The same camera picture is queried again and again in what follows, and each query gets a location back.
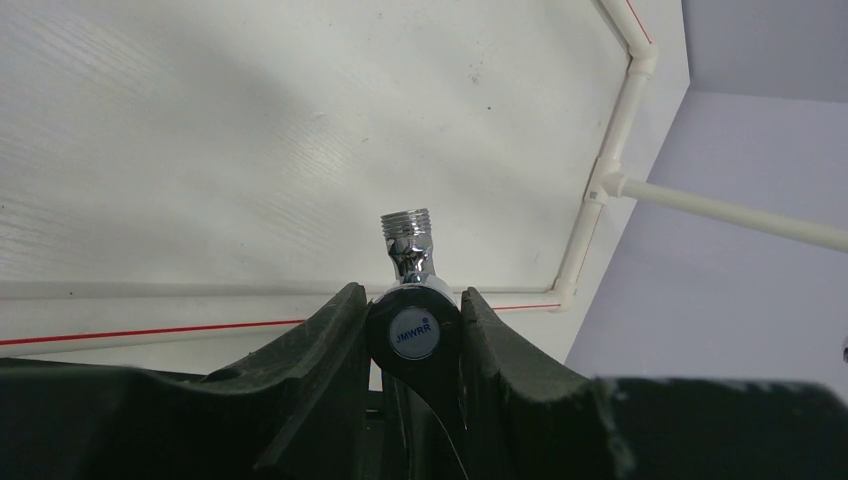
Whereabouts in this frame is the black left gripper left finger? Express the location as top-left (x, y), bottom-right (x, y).
top-left (1, 283), bottom-right (369, 479)

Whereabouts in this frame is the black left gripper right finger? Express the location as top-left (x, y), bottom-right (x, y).
top-left (461, 289), bottom-right (847, 479)

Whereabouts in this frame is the chrome faucet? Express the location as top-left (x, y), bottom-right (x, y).
top-left (365, 208), bottom-right (469, 479)

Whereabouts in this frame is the white pipe frame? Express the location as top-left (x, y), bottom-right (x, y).
top-left (1, 0), bottom-right (847, 357)

